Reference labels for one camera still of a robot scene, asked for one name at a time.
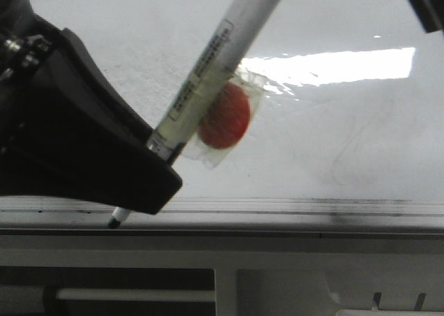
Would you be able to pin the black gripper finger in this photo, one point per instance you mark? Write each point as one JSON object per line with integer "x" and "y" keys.
{"x": 429, "y": 13}
{"x": 65, "y": 131}

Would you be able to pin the white whiteboard marker pen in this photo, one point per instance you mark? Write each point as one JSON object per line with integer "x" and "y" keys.
{"x": 229, "y": 43}

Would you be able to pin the white whiteboard with aluminium frame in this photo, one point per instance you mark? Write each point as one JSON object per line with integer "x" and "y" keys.
{"x": 348, "y": 135}

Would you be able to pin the white table frame below whiteboard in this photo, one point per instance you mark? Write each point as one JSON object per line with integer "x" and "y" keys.
{"x": 67, "y": 274}

